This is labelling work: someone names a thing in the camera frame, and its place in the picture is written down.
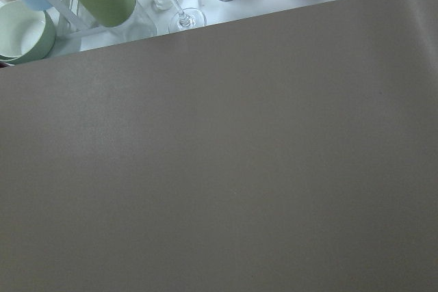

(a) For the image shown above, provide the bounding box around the white green rim bowl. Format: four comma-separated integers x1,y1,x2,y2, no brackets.
1,0,56,65

